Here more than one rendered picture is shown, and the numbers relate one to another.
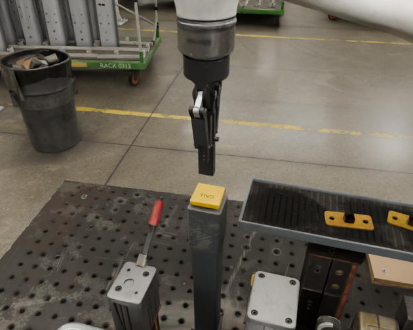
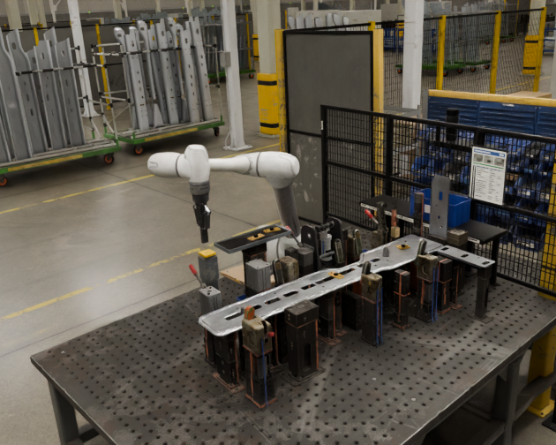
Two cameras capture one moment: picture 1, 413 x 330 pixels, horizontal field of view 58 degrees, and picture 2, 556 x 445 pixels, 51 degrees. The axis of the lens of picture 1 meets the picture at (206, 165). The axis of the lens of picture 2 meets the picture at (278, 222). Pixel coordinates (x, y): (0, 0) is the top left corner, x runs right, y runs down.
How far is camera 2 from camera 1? 2.22 m
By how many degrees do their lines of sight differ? 48
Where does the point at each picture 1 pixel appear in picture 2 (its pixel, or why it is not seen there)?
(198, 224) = (210, 266)
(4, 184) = not seen: outside the picture
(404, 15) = (236, 164)
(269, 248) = not seen: hidden behind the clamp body
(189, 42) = (201, 189)
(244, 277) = not seen: hidden behind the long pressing
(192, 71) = (202, 199)
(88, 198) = (68, 350)
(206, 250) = (214, 279)
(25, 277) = (101, 387)
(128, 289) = (212, 292)
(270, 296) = (256, 263)
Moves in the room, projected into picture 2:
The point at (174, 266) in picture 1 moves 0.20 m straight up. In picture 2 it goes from (171, 336) to (167, 300)
